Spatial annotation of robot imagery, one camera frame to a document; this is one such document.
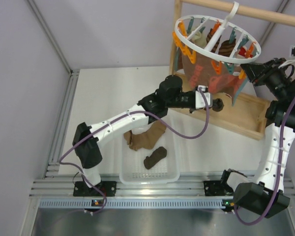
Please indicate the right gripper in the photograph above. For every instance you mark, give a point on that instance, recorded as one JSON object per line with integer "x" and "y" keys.
{"x": 258, "y": 73}

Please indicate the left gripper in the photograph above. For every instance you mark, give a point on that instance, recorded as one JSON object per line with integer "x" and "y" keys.
{"x": 191, "y": 110}

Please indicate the yellow clip front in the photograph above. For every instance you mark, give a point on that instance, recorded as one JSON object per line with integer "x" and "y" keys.
{"x": 242, "y": 74}

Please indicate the white round clip hanger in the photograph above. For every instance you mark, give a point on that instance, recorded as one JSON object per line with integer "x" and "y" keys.
{"x": 182, "y": 39}

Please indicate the dark brown sock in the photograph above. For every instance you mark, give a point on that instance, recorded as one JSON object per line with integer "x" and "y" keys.
{"x": 217, "y": 105}
{"x": 157, "y": 155}

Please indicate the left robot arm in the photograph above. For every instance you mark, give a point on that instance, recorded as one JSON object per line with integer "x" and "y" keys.
{"x": 89, "y": 139}

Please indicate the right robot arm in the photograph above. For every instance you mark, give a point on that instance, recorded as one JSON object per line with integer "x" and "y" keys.
{"x": 264, "y": 194}

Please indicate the orange clip front left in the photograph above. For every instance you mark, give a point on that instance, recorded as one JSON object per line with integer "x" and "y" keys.
{"x": 217, "y": 66}

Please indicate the cream sock on hanger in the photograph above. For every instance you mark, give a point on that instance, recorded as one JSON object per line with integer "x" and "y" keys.
{"x": 199, "y": 39}

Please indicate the light blue sock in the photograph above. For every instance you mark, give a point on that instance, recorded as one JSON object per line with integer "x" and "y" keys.
{"x": 239, "y": 90}

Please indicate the red white sock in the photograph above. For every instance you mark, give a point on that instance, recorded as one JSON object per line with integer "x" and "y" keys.
{"x": 245, "y": 52}

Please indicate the brown printed cloth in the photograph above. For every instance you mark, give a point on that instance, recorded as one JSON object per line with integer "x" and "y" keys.
{"x": 202, "y": 73}

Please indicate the striped brown sock right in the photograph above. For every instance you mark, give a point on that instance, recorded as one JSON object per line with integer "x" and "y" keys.
{"x": 226, "y": 48}

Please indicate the striped brown sock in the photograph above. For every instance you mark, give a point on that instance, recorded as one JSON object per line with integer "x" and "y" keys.
{"x": 213, "y": 40}
{"x": 226, "y": 48}

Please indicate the wooden hanging rack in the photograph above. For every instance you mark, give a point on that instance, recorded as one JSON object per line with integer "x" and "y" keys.
{"x": 250, "y": 115}

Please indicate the striped brown sock left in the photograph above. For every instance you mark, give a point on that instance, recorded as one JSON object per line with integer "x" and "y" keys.
{"x": 213, "y": 40}

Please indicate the tan sock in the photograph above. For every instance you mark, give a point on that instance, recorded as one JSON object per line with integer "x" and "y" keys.
{"x": 146, "y": 140}

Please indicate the white plastic basket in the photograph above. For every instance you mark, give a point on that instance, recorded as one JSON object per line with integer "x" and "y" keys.
{"x": 132, "y": 170}

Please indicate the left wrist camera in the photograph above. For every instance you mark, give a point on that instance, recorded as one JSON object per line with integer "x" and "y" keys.
{"x": 203, "y": 98}

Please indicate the slotted metal rail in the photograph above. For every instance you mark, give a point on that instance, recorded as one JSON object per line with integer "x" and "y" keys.
{"x": 137, "y": 203}

